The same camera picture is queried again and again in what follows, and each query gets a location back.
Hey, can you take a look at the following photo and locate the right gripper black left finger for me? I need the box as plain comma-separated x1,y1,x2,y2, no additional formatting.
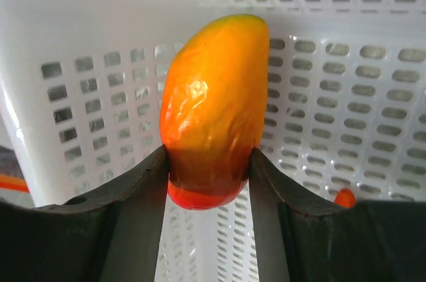
1,146,168,281

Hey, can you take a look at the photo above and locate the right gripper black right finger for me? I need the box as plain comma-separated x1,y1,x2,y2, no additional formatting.
249,149,425,281

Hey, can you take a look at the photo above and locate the orange carrot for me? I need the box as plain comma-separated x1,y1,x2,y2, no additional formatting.
333,188,357,208

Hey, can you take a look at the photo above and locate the red orange mango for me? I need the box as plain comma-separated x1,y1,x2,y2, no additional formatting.
160,14,270,210

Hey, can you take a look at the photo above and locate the clear zip top bag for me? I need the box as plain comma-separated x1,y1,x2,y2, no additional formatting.
1,146,33,207

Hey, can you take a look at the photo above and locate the white plastic perforated basket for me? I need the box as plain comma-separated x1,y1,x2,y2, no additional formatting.
1,0,425,281

